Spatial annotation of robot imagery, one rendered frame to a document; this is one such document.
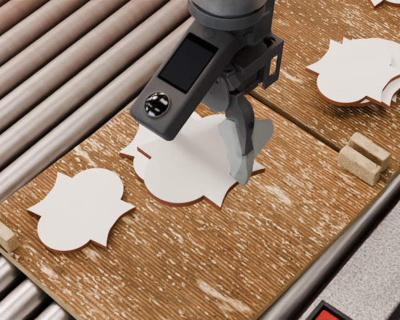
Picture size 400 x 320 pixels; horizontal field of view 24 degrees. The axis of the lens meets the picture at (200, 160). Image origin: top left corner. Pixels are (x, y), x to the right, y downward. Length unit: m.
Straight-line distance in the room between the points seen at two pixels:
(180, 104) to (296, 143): 0.46
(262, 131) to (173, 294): 0.27
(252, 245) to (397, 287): 0.19
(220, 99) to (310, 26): 0.57
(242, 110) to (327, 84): 0.44
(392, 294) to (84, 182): 0.41
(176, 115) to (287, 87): 0.52
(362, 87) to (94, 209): 0.41
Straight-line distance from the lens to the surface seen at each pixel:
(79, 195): 1.20
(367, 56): 1.35
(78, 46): 1.43
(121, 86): 1.36
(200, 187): 0.95
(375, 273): 1.18
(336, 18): 1.45
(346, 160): 1.23
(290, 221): 1.18
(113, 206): 1.19
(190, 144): 0.98
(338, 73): 1.32
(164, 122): 0.83
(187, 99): 0.83
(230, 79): 0.87
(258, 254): 1.15
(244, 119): 0.88
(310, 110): 1.31
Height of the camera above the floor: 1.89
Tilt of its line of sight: 50 degrees down
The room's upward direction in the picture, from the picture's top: straight up
